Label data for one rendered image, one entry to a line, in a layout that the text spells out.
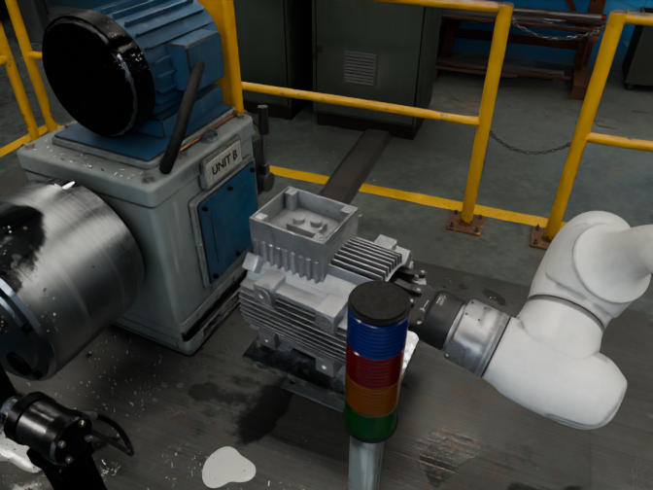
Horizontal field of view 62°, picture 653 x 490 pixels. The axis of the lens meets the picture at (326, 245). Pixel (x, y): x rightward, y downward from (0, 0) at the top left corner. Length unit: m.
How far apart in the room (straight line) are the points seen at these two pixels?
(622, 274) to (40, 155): 0.86
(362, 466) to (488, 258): 2.00
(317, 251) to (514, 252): 2.04
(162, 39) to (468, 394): 0.76
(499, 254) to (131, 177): 2.06
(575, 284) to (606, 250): 0.06
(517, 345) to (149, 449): 0.58
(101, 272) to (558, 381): 0.61
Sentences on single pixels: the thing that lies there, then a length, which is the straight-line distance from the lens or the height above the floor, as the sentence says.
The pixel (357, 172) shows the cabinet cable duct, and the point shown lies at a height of 0.03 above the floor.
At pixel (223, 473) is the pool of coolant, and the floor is 0.80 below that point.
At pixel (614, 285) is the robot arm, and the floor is 1.14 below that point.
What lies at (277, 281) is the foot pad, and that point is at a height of 1.08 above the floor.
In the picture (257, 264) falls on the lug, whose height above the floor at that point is 1.08.
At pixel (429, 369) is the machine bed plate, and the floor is 0.80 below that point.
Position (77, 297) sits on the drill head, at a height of 1.07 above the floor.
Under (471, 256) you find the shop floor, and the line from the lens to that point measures 2.62.
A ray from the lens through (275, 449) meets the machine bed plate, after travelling 0.91.
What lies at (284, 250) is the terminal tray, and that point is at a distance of 0.75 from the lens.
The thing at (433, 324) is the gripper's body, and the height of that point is 1.06.
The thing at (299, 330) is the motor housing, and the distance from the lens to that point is 0.77.
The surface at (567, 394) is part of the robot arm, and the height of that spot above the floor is 1.05.
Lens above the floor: 1.57
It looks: 37 degrees down
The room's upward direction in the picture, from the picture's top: straight up
